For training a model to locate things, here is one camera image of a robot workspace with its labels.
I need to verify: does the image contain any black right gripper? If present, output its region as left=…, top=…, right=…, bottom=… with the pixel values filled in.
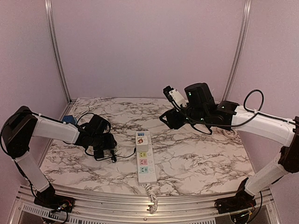
left=159, top=102, right=207, bottom=130

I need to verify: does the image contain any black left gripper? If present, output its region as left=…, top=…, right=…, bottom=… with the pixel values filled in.
left=91, top=133, right=116, bottom=151

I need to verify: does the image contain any white cube socket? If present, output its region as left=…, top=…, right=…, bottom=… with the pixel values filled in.
left=135, top=136, right=149, bottom=152

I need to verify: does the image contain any blue cube socket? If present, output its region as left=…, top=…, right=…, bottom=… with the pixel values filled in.
left=62, top=115, right=77, bottom=124

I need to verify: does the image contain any long white power strip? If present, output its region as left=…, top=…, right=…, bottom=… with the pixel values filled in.
left=135, top=131, right=158, bottom=214

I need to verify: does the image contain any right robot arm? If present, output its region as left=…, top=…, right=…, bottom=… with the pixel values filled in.
left=159, top=83, right=299, bottom=209

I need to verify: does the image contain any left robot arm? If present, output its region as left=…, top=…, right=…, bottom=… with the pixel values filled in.
left=0, top=106, right=117, bottom=208

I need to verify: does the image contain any pink round power strip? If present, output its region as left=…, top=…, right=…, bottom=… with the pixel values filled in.
left=222, top=130, right=238, bottom=139

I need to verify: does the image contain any black power adapter with cable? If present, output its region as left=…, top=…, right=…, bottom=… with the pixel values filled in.
left=95, top=148, right=136, bottom=163

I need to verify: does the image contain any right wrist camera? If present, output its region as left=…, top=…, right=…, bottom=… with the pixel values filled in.
left=163, top=86, right=187, bottom=109

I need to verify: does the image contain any white power strip cable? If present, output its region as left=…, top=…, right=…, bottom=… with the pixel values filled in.
left=72, top=99, right=100, bottom=115

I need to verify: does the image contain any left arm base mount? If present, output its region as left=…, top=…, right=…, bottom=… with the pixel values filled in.
left=34, top=184, right=75, bottom=213

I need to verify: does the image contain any front aluminium rail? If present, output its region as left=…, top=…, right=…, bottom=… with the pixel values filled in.
left=3, top=184, right=281, bottom=224

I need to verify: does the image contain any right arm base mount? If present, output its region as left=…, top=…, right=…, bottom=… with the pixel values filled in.
left=214, top=177, right=256, bottom=214

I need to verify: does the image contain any left aluminium frame post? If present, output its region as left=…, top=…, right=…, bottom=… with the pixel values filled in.
left=44, top=0, right=72, bottom=104

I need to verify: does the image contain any aluminium frame post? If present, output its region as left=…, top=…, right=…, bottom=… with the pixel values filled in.
left=222, top=0, right=252, bottom=100
left=44, top=0, right=72, bottom=104

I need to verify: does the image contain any right aluminium frame post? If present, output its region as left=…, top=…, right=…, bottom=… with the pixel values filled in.
left=222, top=0, right=252, bottom=100

